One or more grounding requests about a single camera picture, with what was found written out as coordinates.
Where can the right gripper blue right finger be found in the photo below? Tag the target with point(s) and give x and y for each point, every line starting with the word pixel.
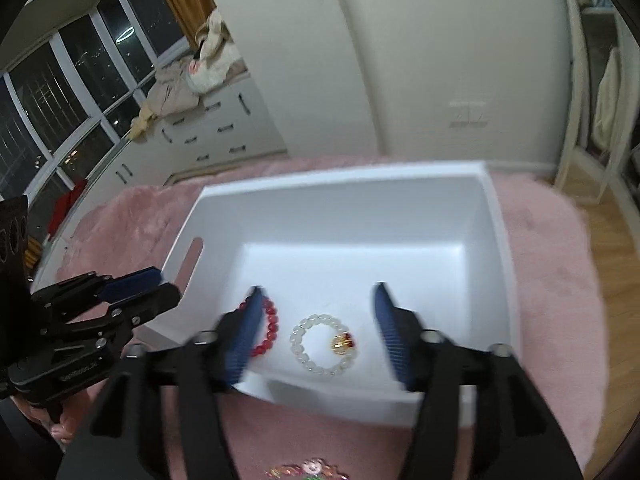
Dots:
pixel 401 332

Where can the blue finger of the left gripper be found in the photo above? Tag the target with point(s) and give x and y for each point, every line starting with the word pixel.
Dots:
pixel 132 307
pixel 129 285

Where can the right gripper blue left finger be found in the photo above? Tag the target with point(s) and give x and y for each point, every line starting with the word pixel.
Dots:
pixel 236 335

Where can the left human hand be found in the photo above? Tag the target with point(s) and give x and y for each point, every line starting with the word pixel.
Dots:
pixel 75 409

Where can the red cloth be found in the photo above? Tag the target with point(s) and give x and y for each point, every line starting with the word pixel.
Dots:
pixel 64 204

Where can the white storage box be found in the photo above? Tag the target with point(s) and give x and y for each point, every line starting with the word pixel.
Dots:
pixel 319 242

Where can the pink fluffy blanket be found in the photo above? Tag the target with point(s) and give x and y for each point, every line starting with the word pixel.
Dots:
pixel 563 332

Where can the white drawer cabinet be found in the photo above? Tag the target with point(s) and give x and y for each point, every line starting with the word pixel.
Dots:
pixel 229 126

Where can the large window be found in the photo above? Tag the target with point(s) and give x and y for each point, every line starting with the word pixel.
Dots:
pixel 74 74

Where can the beige clothes pile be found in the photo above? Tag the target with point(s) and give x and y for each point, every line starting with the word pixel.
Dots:
pixel 179 86

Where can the white wardrobe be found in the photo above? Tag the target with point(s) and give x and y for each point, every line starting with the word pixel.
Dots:
pixel 586 173

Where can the hanging cream garment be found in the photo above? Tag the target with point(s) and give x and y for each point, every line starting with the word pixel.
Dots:
pixel 606 104

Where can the white bead bracelet gold charm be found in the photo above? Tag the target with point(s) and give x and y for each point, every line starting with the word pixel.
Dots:
pixel 323 345

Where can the black camera box left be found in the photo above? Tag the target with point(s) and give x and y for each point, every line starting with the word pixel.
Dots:
pixel 13 231

